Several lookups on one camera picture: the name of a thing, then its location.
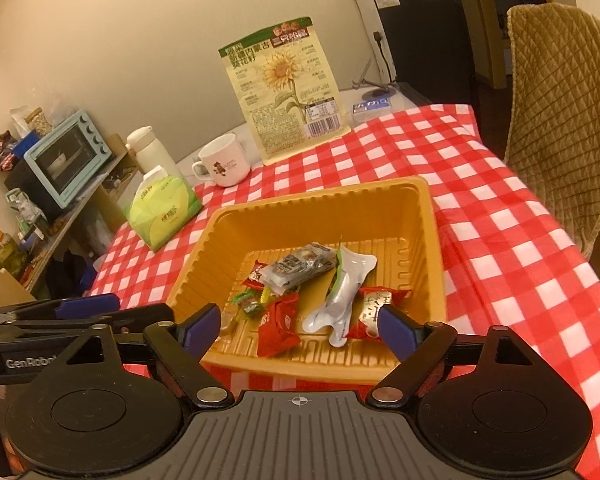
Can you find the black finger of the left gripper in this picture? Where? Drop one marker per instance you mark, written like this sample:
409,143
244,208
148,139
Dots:
122,322

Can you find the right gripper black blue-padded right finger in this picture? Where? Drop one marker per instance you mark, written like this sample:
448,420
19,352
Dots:
418,348

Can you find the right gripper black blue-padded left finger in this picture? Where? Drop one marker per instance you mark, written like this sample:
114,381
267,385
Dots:
179,349

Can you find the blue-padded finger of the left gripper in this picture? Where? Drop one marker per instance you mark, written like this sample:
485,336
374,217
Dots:
61,309

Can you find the clear brown candy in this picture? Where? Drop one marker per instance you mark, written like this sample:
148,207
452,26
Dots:
229,318

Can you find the red pastry packet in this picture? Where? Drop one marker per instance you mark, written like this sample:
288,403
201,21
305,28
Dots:
277,330

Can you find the green brown snack bag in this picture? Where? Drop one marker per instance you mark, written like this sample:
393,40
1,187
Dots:
335,312

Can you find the clear grey snack packet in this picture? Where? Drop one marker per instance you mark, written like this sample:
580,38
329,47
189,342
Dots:
298,267

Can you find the green candy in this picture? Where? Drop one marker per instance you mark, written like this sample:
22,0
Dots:
248,302

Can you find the red candy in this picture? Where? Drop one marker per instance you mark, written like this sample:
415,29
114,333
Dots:
254,278

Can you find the wooden shelf unit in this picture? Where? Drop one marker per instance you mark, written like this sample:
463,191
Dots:
102,199

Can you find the red white snack packet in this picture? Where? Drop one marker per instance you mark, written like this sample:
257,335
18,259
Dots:
365,325

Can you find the glass jar of pickles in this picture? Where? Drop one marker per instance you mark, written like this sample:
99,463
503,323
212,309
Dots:
13,258

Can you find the yellow wrapped candy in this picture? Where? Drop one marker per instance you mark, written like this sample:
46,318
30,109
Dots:
267,296

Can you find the red white checkered tablecloth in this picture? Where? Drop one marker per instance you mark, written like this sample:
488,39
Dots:
505,259

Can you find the green tissue pack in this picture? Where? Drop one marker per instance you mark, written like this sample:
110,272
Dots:
162,205

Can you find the light blue toaster oven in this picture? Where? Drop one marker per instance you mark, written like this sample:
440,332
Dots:
66,159

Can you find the white thermos bottle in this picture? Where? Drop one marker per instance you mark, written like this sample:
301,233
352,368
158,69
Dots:
148,151

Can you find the white mug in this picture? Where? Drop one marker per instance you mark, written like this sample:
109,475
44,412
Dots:
222,162

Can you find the blue white small box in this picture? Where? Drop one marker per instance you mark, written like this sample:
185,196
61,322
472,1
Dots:
368,110

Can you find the quilted olive chair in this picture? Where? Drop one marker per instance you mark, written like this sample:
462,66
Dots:
553,142

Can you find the sunflower seed bag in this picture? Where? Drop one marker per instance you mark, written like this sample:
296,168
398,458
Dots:
286,89

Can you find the black refrigerator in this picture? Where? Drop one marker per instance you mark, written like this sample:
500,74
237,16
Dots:
422,48

